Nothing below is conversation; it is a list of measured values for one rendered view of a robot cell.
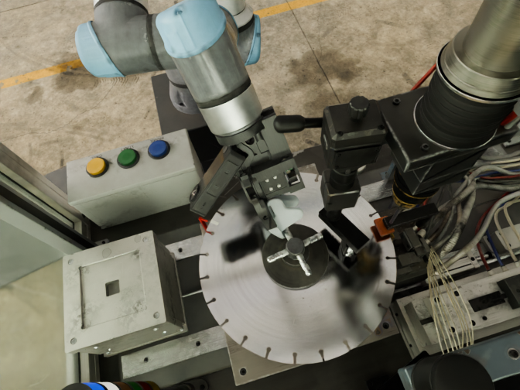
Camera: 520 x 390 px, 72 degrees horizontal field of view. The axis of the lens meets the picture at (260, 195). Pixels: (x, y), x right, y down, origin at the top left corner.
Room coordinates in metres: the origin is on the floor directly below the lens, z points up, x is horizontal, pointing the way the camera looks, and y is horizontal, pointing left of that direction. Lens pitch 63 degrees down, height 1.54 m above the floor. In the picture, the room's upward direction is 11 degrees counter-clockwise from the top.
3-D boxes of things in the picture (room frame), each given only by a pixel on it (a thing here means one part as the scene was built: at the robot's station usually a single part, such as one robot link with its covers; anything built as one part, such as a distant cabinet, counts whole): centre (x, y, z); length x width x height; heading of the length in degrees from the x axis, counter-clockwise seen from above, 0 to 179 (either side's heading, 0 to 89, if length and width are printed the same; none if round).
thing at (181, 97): (0.78, 0.13, 0.80); 0.15 x 0.15 x 0.10
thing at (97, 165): (0.48, 0.34, 0.90); 0.04 x 0.04 x 0.02
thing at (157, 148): (0.49, 0.20, 0.90); 0.04 x 0.04 x 0.02
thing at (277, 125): (0.23, -0.07, 1.21); 0.08 x 0.06 x 0.03; 96
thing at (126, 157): (0.48, 0.27, 0.90); 0.04 x 0.04 x 0.02
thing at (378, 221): (0.20, -0.23, 0.95); 0.10 x 0.03 x 0.07; 96
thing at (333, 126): (0.21, -0.11, 1.17); 0.06 x 0.05 x 0.20; 87
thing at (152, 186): (0.47, 0.27, 0.82); 0.28 x 0.11 x 0.15; 96
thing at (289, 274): (0.18, -0.04, 0.96); 0.11 x 0.11 x 0.03
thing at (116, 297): (0.20, 0.30, 0.82); 0.18 x 0.18 x 0.15; 6
